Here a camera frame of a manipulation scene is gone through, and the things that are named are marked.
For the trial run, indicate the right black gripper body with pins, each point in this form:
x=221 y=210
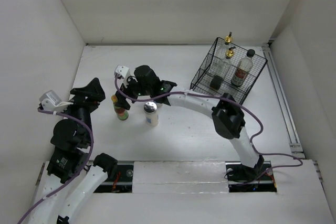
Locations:
x=133 y=89

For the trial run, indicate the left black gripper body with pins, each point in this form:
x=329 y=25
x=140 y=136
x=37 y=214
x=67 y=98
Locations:
x=92 y=101

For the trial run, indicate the green-label brown sauce bottle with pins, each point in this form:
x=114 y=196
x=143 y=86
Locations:
x=121 y=113

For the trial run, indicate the gold-capped oil dispenser bottle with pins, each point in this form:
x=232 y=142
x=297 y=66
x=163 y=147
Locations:
x=217 y=80

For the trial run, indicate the clear square glass bottle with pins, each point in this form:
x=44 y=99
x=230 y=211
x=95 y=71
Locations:
x=221 y=51

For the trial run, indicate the black-capped dark sauce bottle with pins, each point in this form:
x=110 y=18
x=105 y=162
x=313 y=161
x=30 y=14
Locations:
x=243 y=68

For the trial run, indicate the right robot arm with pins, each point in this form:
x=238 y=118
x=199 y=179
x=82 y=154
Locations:
x=228 y=118

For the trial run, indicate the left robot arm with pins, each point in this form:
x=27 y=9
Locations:
x=73 y=143

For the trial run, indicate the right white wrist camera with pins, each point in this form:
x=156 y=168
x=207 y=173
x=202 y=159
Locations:
x=122 y=73

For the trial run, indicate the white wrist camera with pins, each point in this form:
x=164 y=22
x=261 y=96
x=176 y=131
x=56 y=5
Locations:
x=122 y=73
x=51 y=102

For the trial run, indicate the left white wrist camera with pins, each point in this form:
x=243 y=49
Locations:
x=51 y=102

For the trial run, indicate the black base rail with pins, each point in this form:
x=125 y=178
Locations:
x=185 y=178

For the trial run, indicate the black wire rack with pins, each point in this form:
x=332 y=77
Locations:
x=202 y=79

